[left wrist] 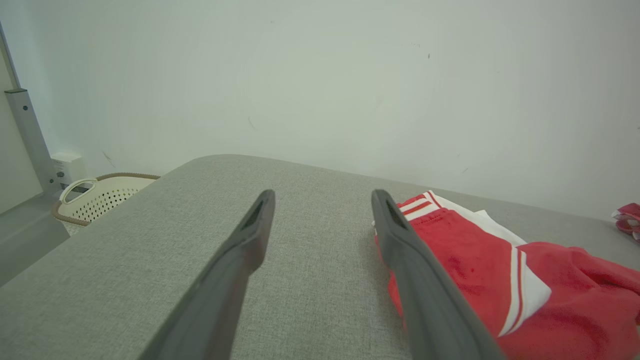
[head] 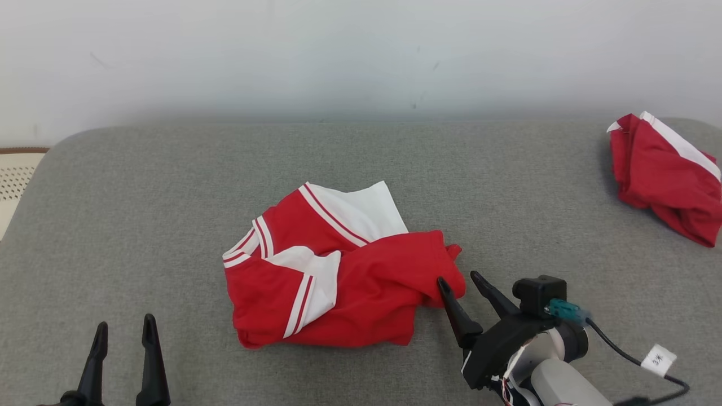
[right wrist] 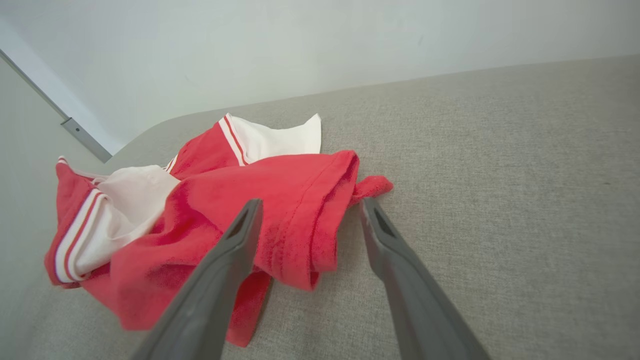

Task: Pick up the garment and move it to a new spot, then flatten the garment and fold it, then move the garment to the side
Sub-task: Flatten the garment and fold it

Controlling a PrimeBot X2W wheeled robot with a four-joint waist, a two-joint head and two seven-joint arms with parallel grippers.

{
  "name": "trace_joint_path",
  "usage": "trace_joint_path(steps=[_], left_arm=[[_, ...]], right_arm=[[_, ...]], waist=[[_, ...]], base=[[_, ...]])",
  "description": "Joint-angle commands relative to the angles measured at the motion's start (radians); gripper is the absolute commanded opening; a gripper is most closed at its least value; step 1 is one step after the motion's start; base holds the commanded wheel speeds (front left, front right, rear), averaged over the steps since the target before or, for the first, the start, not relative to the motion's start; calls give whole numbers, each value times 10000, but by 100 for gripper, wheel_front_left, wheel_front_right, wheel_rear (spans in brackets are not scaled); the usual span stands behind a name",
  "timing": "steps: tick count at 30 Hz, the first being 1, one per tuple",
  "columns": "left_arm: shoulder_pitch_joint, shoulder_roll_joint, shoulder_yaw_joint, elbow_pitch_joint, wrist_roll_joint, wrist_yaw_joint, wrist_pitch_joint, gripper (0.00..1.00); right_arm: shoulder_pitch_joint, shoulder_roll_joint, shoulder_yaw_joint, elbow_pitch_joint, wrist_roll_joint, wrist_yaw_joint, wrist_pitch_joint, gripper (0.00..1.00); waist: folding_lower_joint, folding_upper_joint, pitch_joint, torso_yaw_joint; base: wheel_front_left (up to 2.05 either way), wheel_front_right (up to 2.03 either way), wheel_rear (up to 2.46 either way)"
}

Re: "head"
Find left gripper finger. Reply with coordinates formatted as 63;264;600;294
135;314;171;406
75;321;109;406

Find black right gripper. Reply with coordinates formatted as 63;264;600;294
437;270;557;391

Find red Bulls 23 jersey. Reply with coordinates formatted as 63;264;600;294
222;180;466;350

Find red shorts with white stripe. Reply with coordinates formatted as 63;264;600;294
606;111;722;249

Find white perforated laundry basket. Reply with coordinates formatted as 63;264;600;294
0;147;51;241

